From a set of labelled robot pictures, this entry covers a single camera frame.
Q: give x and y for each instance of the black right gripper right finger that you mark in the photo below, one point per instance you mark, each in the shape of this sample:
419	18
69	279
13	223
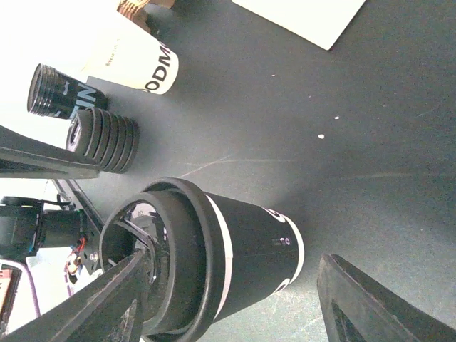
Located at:
356	307

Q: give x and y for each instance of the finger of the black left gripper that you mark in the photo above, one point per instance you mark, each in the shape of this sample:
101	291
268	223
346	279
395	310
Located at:
23	157

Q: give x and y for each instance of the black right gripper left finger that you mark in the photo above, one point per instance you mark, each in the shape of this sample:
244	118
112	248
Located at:
108	309

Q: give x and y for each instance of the black plastic cup lid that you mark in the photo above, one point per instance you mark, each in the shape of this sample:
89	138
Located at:
188	256

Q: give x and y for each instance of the blue checkered paper bag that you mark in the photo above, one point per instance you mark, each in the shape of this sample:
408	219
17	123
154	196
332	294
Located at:
320	22

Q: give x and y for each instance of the white paper coffee cup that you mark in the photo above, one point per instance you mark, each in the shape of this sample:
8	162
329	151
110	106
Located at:
107	45

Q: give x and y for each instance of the single black lid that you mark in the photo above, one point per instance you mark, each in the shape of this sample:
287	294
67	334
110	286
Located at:
56	95

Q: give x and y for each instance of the stack of black lids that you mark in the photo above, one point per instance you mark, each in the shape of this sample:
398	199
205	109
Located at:
108	139

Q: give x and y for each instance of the brown cardboard cup carrier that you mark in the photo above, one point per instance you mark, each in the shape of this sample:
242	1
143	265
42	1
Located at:
134	10

